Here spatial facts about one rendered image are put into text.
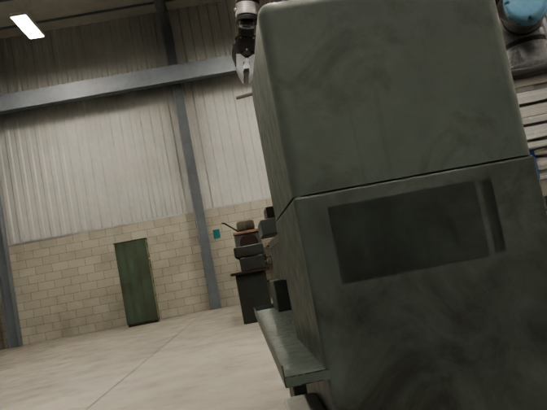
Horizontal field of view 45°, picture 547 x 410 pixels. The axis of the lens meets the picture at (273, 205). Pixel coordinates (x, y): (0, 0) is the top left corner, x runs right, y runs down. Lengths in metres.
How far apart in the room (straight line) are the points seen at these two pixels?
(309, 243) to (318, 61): 0.35
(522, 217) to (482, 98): 0.24
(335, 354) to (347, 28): 0.62
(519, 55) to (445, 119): 0.79
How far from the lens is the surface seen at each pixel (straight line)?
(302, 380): 1.25
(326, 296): 1.24
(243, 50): 2.08
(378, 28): 1.34
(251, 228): 10.77
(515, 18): 1.97
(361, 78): 1.30
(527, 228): 1.35
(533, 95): 2.04
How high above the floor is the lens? 0.74
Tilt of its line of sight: 5 degrees up
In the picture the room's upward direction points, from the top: 11 degrees counter-clockwise
